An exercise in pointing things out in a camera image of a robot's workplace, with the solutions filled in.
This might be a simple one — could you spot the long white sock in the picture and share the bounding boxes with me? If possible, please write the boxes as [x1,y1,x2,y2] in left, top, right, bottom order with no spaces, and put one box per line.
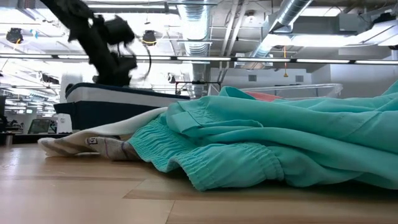
[37,107,169,158]

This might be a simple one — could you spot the background desk monitor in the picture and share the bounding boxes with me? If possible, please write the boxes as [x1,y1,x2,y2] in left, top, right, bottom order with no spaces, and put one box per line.
[27,118,57,135]

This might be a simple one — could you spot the bright blue t-shirt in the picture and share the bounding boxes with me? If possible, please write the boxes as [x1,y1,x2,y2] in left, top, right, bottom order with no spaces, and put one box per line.
[127,80,398,192]

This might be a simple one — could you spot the yellow hanging cord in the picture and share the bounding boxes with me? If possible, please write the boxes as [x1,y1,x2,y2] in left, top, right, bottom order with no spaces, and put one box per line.
[282,45,289,78]

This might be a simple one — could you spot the black ceiling lamp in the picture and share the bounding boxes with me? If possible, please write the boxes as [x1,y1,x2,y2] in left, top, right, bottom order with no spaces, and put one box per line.
[142,29,158,47]
[5,27,24,44]

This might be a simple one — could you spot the silver smooth ceiling duct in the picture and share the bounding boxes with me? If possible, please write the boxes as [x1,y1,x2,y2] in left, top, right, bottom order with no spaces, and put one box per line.
[242,0,313,70]

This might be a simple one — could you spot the grey sock orange patches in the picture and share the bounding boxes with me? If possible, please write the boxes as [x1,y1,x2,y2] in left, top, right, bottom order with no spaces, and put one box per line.
[245,91,282,103]

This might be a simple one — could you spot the long ceiling light strip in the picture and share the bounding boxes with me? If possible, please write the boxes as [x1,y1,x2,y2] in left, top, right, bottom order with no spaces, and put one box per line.
[0,53,398,65]

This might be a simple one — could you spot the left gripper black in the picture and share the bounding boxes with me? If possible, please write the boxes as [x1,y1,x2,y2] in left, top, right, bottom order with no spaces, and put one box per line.
[93,51,137,86]

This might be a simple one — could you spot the silver corrugated ceiling duct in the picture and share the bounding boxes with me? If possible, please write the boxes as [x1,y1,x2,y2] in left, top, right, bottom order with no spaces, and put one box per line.
[177,0,218,96]

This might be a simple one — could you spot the white sock dark stripes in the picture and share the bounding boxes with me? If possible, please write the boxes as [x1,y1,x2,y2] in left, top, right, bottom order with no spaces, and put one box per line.
[85,136,141,161]

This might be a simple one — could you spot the clear rectangular plastic tub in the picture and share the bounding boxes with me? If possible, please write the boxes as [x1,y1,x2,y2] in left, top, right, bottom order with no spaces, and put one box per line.
[239,82,344,100]

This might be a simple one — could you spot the navy fabric storage bin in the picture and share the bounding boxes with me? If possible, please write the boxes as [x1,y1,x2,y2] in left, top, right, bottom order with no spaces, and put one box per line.
[53,82,191,131]

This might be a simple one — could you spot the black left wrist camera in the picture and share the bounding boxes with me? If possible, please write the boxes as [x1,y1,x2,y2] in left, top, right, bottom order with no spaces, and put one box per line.
[104,15,136,46]

